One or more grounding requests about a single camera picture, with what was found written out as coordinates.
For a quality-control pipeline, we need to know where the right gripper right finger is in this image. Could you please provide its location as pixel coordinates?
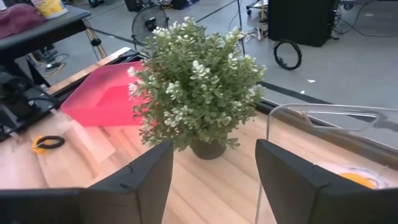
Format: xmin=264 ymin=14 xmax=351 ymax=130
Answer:
xmin=254 ymin=139 xmax=398 ymax=224

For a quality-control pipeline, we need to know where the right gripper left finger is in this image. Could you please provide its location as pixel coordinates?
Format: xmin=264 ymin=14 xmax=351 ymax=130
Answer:
xmin=0 ymin=139 xmax=174 ymax=224

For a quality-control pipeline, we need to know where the black spring keychain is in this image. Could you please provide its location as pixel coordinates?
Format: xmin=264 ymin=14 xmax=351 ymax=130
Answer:
xmin=36 ymin=135 xmax=66 ymax=150

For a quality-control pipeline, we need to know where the clear plastic bin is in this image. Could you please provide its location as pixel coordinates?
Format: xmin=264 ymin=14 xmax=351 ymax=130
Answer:
xmin=254 ymin=103 xmax=398 ymax=224

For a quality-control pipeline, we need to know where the pink plastic bin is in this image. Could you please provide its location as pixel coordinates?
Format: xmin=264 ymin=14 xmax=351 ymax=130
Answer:
xmin=60 ymin=60 xmax=156 ymax=128

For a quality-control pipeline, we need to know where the potted artificial green plant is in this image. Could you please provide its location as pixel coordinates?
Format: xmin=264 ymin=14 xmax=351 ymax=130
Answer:
xmin=126 ymin=16 xmax=267 ymax=161

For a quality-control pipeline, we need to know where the black equipment box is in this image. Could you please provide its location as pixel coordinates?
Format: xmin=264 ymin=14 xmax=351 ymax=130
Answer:
xmin=267 ymin=0 xmax=338 ymax=47

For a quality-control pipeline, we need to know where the black floor fan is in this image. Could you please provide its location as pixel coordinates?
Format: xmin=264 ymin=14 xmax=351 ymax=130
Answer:
xmin=131 ymin=3 xmax=170 ymax=47

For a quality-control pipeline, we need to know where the grey side desk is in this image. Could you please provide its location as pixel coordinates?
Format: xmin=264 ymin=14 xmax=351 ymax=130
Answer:
xmin=0 ymin=4 xmax=91 ymax=63

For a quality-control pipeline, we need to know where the yellow plastic tub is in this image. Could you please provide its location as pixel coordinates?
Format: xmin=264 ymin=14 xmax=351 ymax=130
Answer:
xmin=30 ymin=0 xmax=69 ymax=20

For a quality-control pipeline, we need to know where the coiled black cable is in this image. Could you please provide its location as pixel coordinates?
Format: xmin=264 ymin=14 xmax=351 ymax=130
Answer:
xmin=273 ymin=39 xmax=303 ymax=71

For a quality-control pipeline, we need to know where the white cable bundle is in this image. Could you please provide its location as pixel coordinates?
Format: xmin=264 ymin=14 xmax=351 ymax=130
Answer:
xmin=242 ymin=26 xmax=270 ymax=44

